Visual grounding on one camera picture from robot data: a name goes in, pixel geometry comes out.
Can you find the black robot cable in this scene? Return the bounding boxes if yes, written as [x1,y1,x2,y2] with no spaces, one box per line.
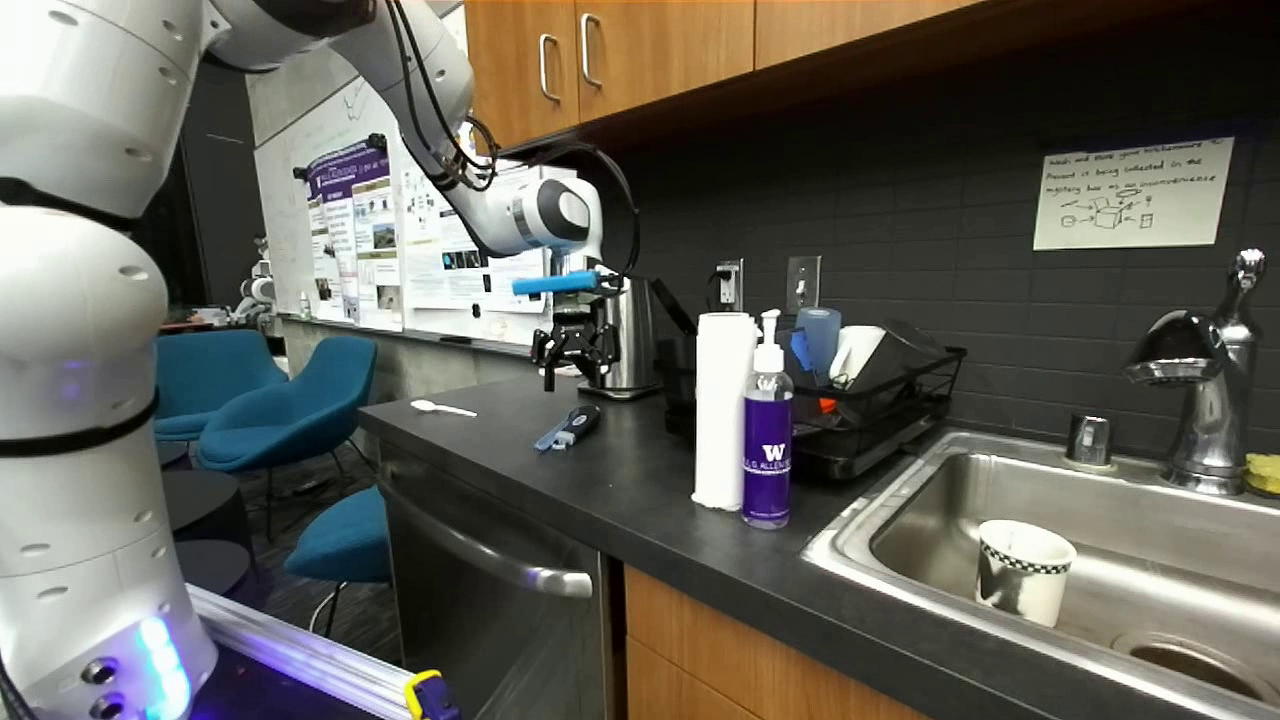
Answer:
[380,0,644,276]

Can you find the white bottle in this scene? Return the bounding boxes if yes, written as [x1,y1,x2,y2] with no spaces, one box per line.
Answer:
[689,307,764,518]

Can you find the black wire drying rack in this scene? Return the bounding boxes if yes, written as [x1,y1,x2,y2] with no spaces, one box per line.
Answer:
[782,315,972,490]

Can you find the white wall outlet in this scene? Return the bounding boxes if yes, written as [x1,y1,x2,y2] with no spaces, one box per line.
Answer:
[703,258,751,315]

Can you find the steel electric kettle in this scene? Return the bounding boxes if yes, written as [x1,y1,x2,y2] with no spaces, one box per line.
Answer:
[581,273,676,410]

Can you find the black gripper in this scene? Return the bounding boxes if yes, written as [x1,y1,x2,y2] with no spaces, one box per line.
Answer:
[533,291,625,402]

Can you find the blue plastic cup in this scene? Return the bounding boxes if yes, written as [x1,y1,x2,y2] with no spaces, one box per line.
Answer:
[788,304,847,394]

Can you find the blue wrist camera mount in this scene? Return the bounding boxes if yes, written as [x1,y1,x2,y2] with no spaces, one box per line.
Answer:
[506,268,603,304]

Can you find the chrome faucet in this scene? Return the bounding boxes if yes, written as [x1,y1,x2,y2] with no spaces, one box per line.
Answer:
[1128,245,1270,502]

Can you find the metal wall cabinet handle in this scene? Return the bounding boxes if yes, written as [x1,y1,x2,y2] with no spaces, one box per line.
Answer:
[533,30,562,109]
[577,8,608,94]

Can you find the purple soap pump bottle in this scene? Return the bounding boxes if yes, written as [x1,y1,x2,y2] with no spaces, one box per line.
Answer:
[741,307,799,533]

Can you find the wooden wall cabinets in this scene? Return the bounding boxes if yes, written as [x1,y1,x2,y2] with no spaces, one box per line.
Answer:
[459,0,997,152]

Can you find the black kitchen utensil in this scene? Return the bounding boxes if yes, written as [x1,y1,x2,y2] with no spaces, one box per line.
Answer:
[536,406,608,457]

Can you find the white light switch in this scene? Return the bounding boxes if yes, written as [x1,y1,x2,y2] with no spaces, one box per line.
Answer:
[778,252,829,315]

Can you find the white dish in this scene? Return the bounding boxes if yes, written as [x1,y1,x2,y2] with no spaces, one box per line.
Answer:
[829,319,893,394]

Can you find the aluminium rail with yellow end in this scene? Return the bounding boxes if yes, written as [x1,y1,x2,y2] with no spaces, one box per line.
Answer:
[184,579,463,720]

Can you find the white plastic spoon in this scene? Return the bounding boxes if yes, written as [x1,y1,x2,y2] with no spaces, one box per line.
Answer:
[406,397,481,424]

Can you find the white handwritten wall note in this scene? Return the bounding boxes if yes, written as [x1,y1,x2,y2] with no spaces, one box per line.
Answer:
[1029,132,1241,258]

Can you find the white patterned mug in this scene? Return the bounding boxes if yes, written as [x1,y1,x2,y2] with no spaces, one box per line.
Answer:
[968,518,1078,632]

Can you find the wooden base cabinet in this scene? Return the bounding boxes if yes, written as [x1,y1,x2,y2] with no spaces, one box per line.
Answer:
[619,564,934,720]

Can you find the stainless steel sink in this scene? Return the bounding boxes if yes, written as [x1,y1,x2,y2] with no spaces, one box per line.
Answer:
[799,424,1280,720]

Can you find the stainless steel dishwasher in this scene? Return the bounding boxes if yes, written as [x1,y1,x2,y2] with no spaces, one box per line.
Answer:
[377,457,619,720]

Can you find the yellow sponge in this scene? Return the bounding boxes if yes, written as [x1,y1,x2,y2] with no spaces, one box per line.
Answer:
[1244,449,1280,502]

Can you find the chrome sink hole cap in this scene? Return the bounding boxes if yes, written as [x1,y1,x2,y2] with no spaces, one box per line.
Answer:
[1065,412,1121,467]

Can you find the blue upholstered chair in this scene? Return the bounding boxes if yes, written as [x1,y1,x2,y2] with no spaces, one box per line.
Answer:
[148,324,289,462]
[280,483,400,588]
[192,333,385,482]

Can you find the research poster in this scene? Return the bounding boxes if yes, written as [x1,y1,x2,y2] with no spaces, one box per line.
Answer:
[292,130,533,347]

